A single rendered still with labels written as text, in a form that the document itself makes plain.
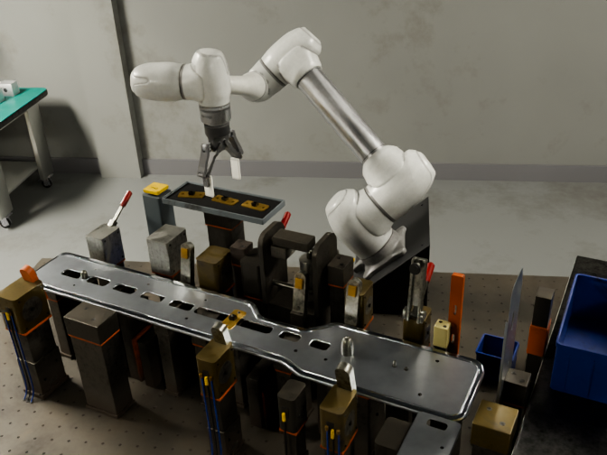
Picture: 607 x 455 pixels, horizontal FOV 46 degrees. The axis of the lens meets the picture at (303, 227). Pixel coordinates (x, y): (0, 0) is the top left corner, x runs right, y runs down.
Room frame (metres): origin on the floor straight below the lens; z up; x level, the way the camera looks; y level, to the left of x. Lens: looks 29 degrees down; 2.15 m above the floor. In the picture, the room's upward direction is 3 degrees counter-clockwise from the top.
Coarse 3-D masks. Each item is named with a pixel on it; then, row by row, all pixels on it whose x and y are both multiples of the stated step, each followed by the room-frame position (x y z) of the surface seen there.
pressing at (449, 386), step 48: (48, 288) 1.77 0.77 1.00; (96, 288) 1.75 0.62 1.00; (144, 288) 1.74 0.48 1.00; (192, 288) 1.72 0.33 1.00; (192, 336) 1.51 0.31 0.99; (240, 336) 1.49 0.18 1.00; (336, 336) 1.47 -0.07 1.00; (384, 336) 1.46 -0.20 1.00; (384, 384) 1.28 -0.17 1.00; (432, 384) 1.27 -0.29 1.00; (480, 384) 1.27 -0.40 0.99
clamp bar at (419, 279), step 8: (416, 256) 1.50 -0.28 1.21; (416, 264) 1.46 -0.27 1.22; (424, 264) 1.47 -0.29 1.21; (416, 272) 1.45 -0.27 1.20; (424, 272) 1.47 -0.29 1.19; (416, 280) 1.48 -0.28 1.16; (424, 280) 1.47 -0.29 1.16; (416, 288) 1.48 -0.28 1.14; (424, 288) 1.47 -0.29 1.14; (408, 296) 1.47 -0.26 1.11; (416, 296) 1.47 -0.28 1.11; (424, 296) 1.47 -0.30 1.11; (408, 304) 1.47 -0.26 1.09; (416, 304) 1.47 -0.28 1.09; (408, 312) 1.46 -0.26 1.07; (408, 320) 1.46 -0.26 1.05; (416, 320) 1.45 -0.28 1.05
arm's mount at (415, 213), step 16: (416, 208) 2.26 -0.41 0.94; (400, 224) 2.24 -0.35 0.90; (416, 224) 2.14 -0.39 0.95; (416, 240) 2.03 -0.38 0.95; (400, 256) 2.01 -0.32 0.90; (384, 272) 1.99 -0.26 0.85; (400, 272) 1.96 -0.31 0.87; (384, 288) 1.96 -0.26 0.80; (400, 288) 1.96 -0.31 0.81; (384, 304) 1.96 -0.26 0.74; (400, 304) 1.96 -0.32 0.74
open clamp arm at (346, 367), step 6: (342, 366) 1.21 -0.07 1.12; (348, 366) 1.21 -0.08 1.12; (336, 372) 1.22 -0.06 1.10; (342, 372) 1.21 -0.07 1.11; (348, 372) 1.20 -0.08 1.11; (336, 378) 1.22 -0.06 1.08; (342, 378) 1.21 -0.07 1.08; (348, 378) 1.20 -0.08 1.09; (354, 378) 1.22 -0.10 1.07; (342, 384) 1.22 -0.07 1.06; (348, 384) 1.21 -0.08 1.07; (354, 384) 1.22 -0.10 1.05
